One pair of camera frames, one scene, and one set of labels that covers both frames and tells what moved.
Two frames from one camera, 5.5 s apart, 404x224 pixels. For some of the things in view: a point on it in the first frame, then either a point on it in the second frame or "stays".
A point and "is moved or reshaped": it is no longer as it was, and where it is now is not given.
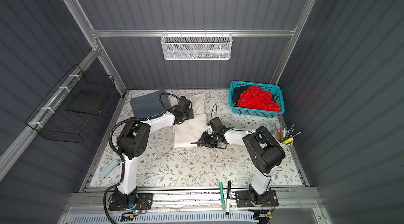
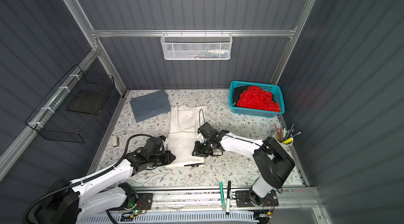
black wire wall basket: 70,111 stays
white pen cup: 284,140 stays
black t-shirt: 236,93 stays
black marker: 228,199 stays
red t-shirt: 254,97 stays
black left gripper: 189,110 -> 168,159
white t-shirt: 187,133 is moved or reshaped
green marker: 221,191 stays
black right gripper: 205,141 -> 198,150
